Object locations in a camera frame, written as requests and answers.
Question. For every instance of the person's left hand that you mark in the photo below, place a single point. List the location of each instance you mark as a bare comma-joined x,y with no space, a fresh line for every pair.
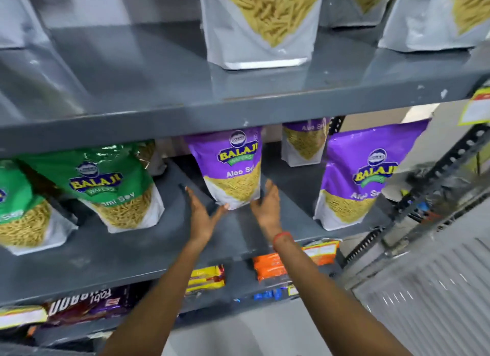
201,223

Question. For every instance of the person's right hand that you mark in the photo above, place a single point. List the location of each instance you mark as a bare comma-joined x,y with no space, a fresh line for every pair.
270,214

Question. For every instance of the person's right thumb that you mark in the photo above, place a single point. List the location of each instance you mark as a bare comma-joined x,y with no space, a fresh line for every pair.
256,205

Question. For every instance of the person's left thumb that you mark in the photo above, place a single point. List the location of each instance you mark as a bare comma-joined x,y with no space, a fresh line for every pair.
221,210

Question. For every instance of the purple snack packet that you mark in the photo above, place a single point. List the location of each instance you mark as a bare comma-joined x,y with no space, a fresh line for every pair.
231,164
363,168
304,141

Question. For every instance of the person's right forearm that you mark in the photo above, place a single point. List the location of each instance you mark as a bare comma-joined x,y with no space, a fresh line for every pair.
329,302

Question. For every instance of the person's left forearm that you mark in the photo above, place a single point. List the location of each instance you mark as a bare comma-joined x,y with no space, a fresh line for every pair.
160,298

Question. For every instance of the red wrist thread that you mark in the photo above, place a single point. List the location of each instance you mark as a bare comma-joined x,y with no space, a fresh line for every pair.
282,238

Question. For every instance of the orange snack packet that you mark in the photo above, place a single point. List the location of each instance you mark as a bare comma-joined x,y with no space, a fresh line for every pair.
270,267

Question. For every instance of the yellow noodle packet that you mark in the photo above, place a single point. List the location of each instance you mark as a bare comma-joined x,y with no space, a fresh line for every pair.
206,279

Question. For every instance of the orange and white price label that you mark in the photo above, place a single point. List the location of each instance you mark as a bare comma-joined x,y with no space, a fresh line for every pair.
320,252

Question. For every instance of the blue packet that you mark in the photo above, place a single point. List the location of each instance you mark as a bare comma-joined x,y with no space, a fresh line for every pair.
268,293

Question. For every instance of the green snack packet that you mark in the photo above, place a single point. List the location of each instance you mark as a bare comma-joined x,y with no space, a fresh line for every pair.
115,183
23,214

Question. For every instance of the grey metal shelf rack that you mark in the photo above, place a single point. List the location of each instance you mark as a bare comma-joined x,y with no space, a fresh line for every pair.
153,114

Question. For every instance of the dark purple biscuit packet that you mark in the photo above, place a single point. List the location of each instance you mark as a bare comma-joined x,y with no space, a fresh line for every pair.
92,304

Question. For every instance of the silver snack packet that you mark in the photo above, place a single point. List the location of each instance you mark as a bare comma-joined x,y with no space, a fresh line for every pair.
356,3
15,11
260,19
432,15

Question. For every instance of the black slotted metal upright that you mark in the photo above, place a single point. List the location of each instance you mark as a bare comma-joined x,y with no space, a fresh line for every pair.
440,168

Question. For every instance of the grey corrugated metal shutter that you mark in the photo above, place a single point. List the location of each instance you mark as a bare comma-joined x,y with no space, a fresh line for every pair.
432,290

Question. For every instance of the yellow price label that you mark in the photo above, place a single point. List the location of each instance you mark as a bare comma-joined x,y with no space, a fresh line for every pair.
476,107

